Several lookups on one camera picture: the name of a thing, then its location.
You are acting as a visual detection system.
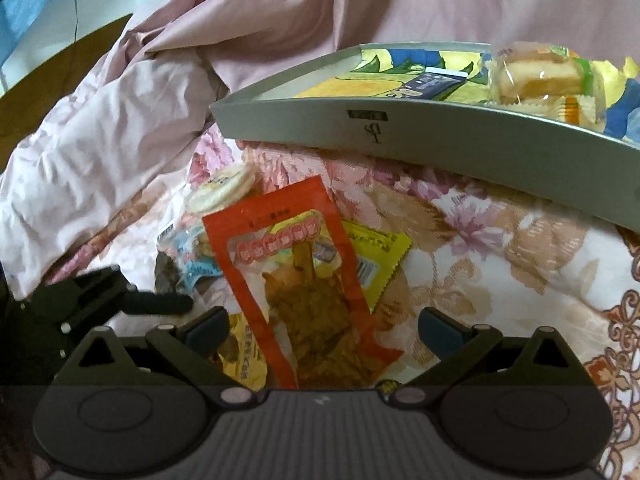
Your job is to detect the orange striped clear snack packet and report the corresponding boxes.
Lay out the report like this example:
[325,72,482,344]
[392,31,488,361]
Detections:
[520,95,608,127]

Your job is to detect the round white cracker packet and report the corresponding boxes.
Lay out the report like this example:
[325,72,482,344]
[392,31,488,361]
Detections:
[185,165,256,213]

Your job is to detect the yellow snack packet green edges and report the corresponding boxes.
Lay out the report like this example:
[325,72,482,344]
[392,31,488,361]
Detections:
[342,220,413,316]

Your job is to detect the yellow snack packet brown print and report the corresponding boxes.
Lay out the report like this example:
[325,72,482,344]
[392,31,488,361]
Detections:
[215,312,268,393]

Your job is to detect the brown wooden headboard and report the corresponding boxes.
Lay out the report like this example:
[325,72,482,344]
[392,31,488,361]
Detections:
[0,12,136,171]

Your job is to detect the blue curtain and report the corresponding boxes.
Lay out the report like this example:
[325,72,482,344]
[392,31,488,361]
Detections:
[0,0,101,77]

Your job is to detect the floral bed sheet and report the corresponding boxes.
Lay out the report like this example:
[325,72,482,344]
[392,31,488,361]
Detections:
[45,125,640,480]

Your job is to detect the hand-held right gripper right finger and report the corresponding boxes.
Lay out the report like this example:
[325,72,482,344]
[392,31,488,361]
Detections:
[387,306,588,408]

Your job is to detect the grey cardboard box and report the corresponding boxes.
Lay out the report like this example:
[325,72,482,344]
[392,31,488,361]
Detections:
[209,42,640,233]

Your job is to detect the dark blue snack bar packet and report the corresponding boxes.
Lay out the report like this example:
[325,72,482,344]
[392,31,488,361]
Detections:
[405,66,468,98]

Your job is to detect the red snack packet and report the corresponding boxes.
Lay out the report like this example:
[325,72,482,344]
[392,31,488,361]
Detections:
[201,175,405,391]

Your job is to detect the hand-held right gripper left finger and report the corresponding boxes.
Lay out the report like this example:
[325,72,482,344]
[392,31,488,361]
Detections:
[55,306,257,408]

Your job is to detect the yellow blue printed box liner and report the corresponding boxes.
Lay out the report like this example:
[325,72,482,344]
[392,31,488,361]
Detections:
[295,47,640,143]

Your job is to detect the clear wrapped cake packet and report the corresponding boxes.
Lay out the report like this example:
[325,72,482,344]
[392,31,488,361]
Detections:
[487,42,608,107]

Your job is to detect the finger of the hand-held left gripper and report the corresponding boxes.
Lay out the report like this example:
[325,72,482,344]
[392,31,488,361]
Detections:
[122,290,195,317]

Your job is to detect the light blue snack packet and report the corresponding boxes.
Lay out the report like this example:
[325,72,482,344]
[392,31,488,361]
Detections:
[157,222,226,296]

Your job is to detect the pink satin quilt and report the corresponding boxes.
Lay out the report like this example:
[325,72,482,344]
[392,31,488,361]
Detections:
[0,0,640,301]

